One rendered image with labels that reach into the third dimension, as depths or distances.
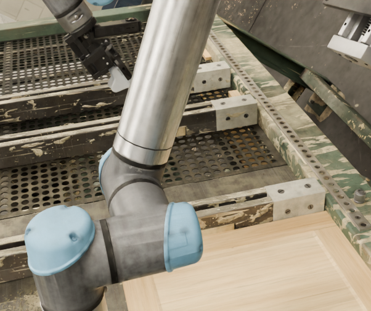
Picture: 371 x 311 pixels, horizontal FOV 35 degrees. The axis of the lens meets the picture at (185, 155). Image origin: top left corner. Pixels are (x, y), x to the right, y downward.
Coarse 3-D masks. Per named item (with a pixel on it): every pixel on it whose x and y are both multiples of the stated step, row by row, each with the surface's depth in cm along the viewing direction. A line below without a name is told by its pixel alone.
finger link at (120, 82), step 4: (112, 68) 137; (116, 68) 137; (112, 72) 137; (116, 72) 138; (116, 76) 138; (120, 76) 138; (116, 80) 138; (120, 80) 139; (124, 80) 139; (128, 80) 139; (112, 84) 139; (116, 84) 139; (120, 84) 139; (124, 84) 139; (128, 84) 140; (112, 88) 139; (116, 88) 139; (120, 88) 140; (124, 88) 140; (116, 92) 140
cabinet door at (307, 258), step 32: (288, 224) 130; (320, 224) 130; (224, 256) 123; (256, 256) 123; (288, 256) 122; (320, 256) 122; (352, 256) 121; (128, 288) 116; (160, 288) 116; (192, 288) 116; (224, 288) 115; (256, 288) 115; (288, 288) 114; (320, 288) 114; (352, 288) 113
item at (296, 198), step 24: (240, 192) 133; (264, 192) 132; (288, 192) 131; (312, 192) 131; (216, 216) 127; (240, 216) 129; (264, 216) 131; (288, 216) 132; (0, 240) 123; (24, 240) 123; (0, 264) 120; (24, 264) 121
